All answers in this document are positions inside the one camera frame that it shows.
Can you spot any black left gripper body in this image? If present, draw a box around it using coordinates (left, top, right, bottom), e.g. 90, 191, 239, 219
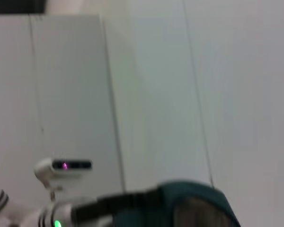
71, 191, 138, 223

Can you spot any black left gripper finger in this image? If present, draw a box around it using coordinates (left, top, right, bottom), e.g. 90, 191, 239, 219
136, 186, 164, 208

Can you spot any dark teal insulated lunch bag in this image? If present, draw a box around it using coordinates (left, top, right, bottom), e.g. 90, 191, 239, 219
111, 181, 242, 227

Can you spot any black background panel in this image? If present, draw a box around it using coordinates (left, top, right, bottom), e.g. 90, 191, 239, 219
0, 0, 47, 15

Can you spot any white robot head camera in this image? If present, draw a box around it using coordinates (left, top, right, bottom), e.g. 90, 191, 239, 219
34, 157, 93, 190

